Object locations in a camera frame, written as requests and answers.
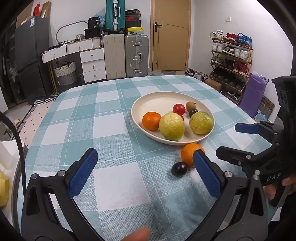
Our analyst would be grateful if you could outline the black refrigerator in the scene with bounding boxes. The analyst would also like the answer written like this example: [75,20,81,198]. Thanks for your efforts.
[15,16,54,104]

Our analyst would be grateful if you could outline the purple bag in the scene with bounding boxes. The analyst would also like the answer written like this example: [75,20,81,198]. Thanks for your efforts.
[239,72,269,117]

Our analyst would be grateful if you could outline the person's left hand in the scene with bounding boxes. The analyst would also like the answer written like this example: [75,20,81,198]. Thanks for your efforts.
[122,226,149,241]

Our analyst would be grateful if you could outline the brown longan fruit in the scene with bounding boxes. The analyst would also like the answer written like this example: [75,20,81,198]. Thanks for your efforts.
[185,101,196,112]

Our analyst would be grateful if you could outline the large yellow-green guava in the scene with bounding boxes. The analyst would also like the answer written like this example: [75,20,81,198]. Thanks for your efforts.
[189,111,214,135]

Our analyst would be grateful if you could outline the orange tangerine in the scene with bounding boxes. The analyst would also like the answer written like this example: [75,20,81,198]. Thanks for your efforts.
[181,143,205,167]
[142,111,161,131]

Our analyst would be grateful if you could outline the black cable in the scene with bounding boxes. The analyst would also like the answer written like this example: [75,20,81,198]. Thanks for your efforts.
[0,111,27,195]

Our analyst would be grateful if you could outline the cream oval plate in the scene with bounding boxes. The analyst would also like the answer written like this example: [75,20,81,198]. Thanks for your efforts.
[131,91,215,146]

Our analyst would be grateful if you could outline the beige suitcase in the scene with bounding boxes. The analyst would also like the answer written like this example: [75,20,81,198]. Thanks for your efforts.
[103,34,126,80]

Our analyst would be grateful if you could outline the teal suitcase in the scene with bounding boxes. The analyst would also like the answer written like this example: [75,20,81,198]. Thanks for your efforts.
[105,0,125,33]

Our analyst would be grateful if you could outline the woven laundry basket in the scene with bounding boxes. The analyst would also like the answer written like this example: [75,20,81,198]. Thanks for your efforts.
[54,61,77,86]

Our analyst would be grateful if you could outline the stacked shoe boxes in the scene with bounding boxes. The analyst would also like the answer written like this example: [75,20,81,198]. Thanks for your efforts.
[125,9,144,35]

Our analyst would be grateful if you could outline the silver suitcase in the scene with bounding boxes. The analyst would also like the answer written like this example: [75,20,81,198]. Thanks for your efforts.
[125,35,149,78]

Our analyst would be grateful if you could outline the person's right hand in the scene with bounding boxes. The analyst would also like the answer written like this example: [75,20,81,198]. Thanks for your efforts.
[265,175,296,200]

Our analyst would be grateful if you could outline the wooden shoe rack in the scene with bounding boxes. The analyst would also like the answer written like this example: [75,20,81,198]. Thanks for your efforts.
[209,30,253,105]

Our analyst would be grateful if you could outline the yellow guava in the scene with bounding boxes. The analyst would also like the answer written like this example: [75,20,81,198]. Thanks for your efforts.
[159,113,185,141]

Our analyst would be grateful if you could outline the dark purple plum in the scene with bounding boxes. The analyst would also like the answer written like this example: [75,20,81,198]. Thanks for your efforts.
[171,162,188,178]

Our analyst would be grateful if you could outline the white drawer desk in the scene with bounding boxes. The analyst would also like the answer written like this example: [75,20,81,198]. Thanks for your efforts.
[41,37,106,95]

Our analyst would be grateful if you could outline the wooden door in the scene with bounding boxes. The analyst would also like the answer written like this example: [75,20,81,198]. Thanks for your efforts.
[151,1,191,71]

